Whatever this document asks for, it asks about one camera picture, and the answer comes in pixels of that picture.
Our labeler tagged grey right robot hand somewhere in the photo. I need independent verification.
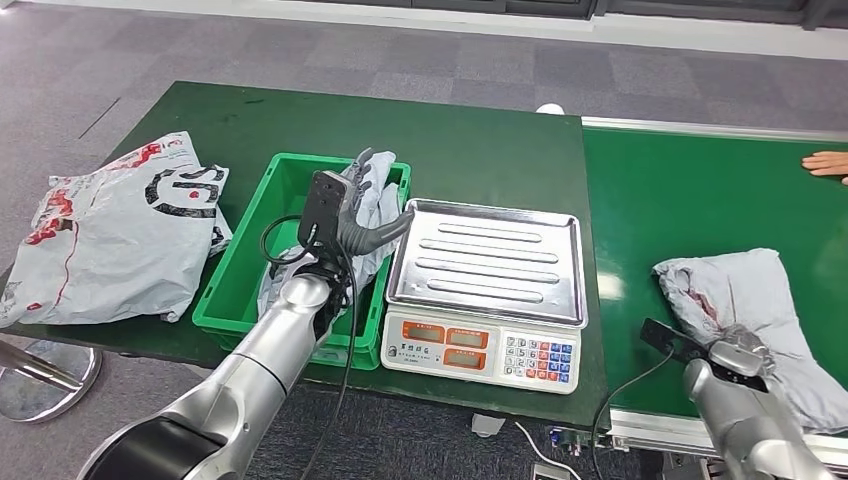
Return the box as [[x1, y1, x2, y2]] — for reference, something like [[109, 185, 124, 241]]
[[708, 324, 776, 378]]

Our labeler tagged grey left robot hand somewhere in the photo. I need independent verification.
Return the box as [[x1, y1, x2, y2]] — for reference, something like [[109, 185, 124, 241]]
[[339, 148, 415, 257]]

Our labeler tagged green conveyor belt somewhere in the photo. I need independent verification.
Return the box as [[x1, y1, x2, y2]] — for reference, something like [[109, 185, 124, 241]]
[[581, 115, 848, 475]]

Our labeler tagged white scale with steel tray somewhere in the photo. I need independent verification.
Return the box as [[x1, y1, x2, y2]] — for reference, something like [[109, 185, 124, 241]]
[[379, 197, 590, 397]]

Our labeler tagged green plastic bin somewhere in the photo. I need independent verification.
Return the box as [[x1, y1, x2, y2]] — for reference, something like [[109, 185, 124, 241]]
[[192, 152, 412, 371]]

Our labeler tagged person's hand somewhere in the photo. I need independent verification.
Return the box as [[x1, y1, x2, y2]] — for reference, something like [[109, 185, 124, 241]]
[[801, 150, 848, 187]]

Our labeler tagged white block under table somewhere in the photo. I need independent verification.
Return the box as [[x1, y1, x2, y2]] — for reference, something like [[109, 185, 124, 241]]
[[470, 413, 507, 440]]

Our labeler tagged large white printed bag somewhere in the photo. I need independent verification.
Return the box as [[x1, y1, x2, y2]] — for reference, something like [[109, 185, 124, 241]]
[[0, 130, 233, 329]]

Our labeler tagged chrome round stand base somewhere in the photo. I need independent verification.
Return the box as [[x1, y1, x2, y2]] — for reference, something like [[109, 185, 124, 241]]
[[0, 341, 104, 425]]

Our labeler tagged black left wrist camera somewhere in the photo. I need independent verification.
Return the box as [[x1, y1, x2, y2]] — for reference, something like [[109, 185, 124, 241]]
[[298, 170, 350, 250]]

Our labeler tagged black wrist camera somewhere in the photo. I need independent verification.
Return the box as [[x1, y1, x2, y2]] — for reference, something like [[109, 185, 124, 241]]
[[639, 317, 710, 366], [298, 170, 350, 250]]

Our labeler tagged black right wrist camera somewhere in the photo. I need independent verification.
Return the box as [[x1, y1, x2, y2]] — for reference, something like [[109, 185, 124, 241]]
[[639, 317, 710, 366]]

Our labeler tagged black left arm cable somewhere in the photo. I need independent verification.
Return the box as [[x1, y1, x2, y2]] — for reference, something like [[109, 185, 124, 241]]
[[259, 213, 360, 480]]

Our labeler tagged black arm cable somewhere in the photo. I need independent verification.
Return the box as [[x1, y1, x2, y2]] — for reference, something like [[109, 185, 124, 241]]
[[590, 345, 677, 480], [259, 213, 360, 480]]

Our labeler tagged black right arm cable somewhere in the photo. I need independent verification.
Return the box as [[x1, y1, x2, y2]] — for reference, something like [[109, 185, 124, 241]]
[[590, 345, 677, 480]]

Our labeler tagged white cable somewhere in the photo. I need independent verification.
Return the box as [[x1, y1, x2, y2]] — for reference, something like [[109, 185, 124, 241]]
[[511, 420, 584, 480]]

